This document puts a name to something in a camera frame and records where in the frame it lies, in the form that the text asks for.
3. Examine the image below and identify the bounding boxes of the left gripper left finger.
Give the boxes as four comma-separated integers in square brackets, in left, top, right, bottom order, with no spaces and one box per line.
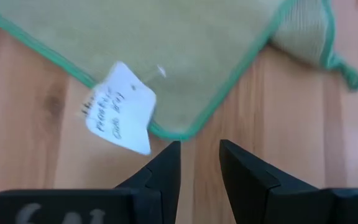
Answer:
[0,140,182,224]

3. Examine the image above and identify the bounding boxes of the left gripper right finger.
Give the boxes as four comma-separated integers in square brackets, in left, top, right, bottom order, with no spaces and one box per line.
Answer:
[218,139,358,224]

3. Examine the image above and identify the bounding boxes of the pale green microfiber towel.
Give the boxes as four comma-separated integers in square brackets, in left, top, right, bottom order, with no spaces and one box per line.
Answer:
[0,0,358,142]

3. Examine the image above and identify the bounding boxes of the white handwritten paper label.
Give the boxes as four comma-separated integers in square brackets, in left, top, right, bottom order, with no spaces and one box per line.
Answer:
[81,61,157,156]

